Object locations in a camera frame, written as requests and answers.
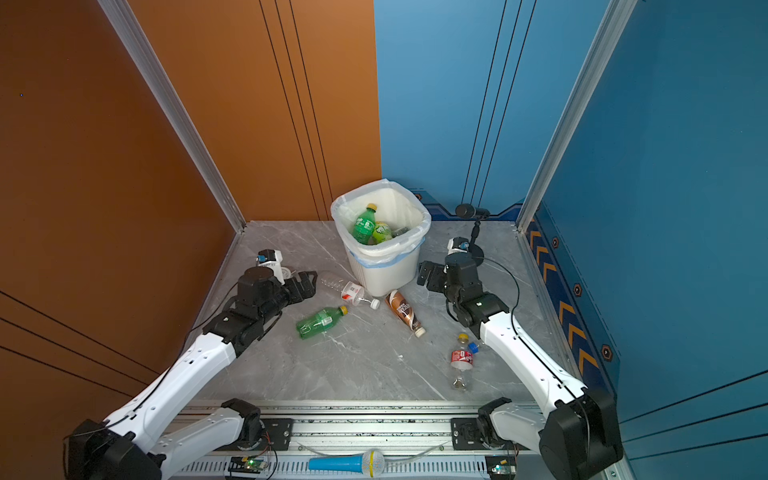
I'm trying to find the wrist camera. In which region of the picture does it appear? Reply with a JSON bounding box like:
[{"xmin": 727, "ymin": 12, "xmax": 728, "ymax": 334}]
[
  {"xmin": 448, "ymin": 237, "xmax": 470, "ymax": 255},
  {"xmin": 257, "ymin": 249, "xmax": 285, "ymax": 284}
]

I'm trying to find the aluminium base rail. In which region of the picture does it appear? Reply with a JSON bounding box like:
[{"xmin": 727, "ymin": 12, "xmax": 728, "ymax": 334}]
[{"xmin": 107, "ymin": 398, "xmax": 637, "ymax": 480}]

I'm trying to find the brown coffee bottle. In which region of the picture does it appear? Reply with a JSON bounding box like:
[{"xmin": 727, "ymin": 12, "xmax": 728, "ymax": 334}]
[{"xmin": 386, "ymin": 290, "xmax": 426, "ymax": 338}]

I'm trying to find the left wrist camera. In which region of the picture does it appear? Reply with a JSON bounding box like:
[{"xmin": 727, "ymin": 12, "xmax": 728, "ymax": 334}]
[{"xmin": 257, "ymin": 249, "xmax": 285, "ymax": 284}]

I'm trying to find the black desk microphone stand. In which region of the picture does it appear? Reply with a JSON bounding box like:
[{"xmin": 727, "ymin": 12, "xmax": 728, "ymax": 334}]
[{"xmin": 455, "ymin": 203, "xmax": 491, "ymax": 246}]

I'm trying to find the right green circuit board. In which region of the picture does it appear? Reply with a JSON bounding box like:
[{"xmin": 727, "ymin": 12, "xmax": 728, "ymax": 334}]
[{"xmin": 484, "ymin": 456, "xmax": 517, "ymax": 480}]

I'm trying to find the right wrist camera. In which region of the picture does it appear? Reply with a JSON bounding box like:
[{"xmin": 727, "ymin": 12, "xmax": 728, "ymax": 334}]
[{"xmin": 448, "ymin": 237, "xmax": 470, "ymax": 255}]

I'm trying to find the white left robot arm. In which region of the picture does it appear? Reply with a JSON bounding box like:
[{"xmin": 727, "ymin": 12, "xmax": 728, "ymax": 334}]
[{"xmin": 63, "ymin": 265, "xmax": 318, "ymax": 479}]

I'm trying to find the left green circuit board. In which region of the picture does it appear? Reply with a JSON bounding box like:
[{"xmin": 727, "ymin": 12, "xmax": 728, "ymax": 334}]
[{"xmin": 226, "ymin": 456, "xmax": 270, "ymax": 477}]

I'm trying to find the green bottle diagonal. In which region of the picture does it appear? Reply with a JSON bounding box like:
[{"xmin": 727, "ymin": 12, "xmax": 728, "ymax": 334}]
[{"xmin": 296, "ymin": 306, "xmax": 349, "ymax": 339}]

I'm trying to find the green circuit board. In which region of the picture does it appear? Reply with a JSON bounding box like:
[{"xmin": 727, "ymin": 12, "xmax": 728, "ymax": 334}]
[
  {"xmin": 484, "ymin": 456, "xmax": 517, "ymax": 480},
  {"xmin": 226, "ymin": 456, "xmax": 270, "ymax": 477}
]

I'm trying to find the aluminium frame post left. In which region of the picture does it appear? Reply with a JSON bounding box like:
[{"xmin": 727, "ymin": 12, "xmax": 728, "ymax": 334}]
[{"xmin": 98, "ymin": 0, "xmax": 246, "ymax": 234}]

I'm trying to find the clear crushed red-white bottle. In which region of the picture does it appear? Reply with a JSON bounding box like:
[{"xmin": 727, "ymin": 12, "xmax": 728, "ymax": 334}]
[{"xmin": 318, "ymin": 271, "xmax": 381, "ymax": 310}]

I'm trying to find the yellow-green tea bottle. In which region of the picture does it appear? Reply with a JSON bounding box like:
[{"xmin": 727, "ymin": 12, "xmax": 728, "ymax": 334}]
[{"xmin": 371, "ymin": 222, "xmax": 393, "ymax": 244}]

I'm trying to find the white plastic waste bin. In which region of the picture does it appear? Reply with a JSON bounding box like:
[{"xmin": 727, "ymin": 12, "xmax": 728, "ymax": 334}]
[{"xmin": 331, "ymin": 179, "xmax": 431, "ymax": 297}]

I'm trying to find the red-label yellow-cap bottle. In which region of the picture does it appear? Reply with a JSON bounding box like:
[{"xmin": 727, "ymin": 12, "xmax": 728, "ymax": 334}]
[{"xmin": 449, "ymin": 333, "xmax": 477, "ymax": 392}]

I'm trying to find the green sprite bottle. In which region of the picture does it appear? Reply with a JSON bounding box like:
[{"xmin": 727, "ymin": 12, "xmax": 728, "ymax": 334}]
[{"xmin": 351, "ymin": 203, "xmax": 377, "ymax": 245}]

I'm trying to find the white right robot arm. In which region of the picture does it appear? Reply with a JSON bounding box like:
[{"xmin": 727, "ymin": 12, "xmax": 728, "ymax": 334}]
[{"xmin": 417, "ymin": 251, "xmax": 624, "ymax": 479}]

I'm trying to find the aluminium frame post right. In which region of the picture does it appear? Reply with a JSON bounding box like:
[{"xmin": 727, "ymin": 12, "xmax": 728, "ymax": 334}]
[{"xmin": 516, "ymin": 0, "xmax": 637, "ymax": 234}]

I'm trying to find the aluminium frame post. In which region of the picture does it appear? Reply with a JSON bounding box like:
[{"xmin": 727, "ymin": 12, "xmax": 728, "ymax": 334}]
[
  {"xmin": 516, "ymin": 0, "xmax": 637, "ymax": 234},
  {"xmin": 98, "ymin": 0, "xmax": 246, "ymax": 234}
]

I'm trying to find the blue microphone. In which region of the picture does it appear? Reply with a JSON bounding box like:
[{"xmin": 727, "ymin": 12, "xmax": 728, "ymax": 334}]
[{"xmin": 308, "ymin": 450, "xmax": 386, "ymax": 478}]

